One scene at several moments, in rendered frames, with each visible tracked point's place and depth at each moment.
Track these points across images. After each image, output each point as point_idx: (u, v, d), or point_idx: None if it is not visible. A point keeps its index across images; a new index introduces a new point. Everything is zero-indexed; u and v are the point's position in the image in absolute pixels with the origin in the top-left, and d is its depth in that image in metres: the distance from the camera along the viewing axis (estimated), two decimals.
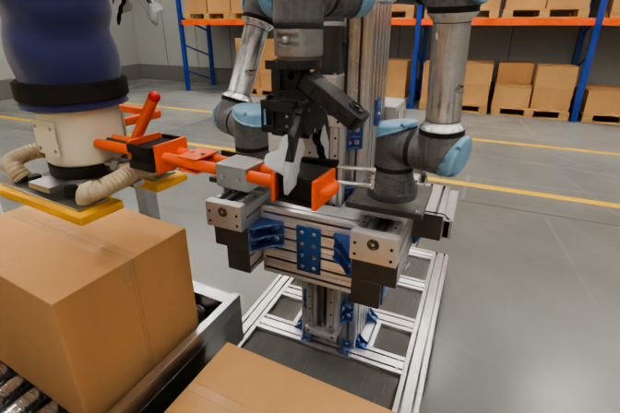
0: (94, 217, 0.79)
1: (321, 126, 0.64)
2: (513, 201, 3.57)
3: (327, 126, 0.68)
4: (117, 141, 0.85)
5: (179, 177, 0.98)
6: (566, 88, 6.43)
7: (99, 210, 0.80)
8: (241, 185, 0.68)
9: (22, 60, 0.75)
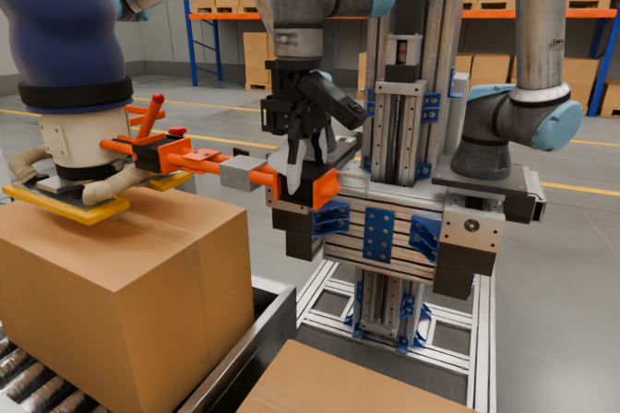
0: (101, 217, 0.81)
1: (321, 126, 0.64)
2: (545, 194, 3.43)
3: (327, 130, 0.68)
4: (123, 142, 0.87)
5: (184, 177, 0.99)
6: (584, 82, 6.29)
7: (105, 210, 0.82)
8: (244, 185, 0.70)
9: (29, 64, 0.77)
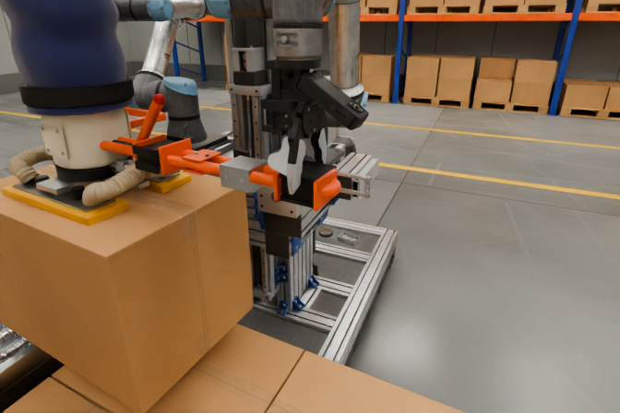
0: (101, 218, 0.81)
1: (321, 126, 0.65)
2: (477, 187, 3.69)
3: (327, 131, 0.68)
4: (123, 143, 0.87)
5: (184, 179, 0.99)
6: (544, 83, 6.55)
7: (105, 211, 0.81)
8: (244, 186, 0.69)
9: (31, 64, 0.77)
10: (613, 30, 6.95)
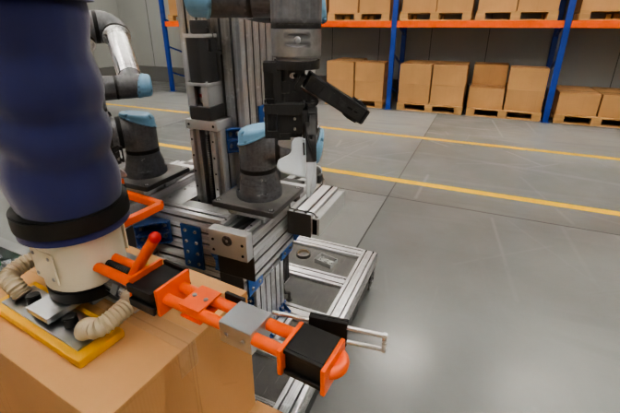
0: (93, 356, 0.76)
1: None
2: (464, 201, 3.66)
3: None
4: (117, 266, 0.82)
5: None
6: (537, 90, 6.52)
7: (98, 348, 0.77)
8: (245, 348, 0.65)
9: (18, 200, 0.72)
10: (606, 37, 6.92)
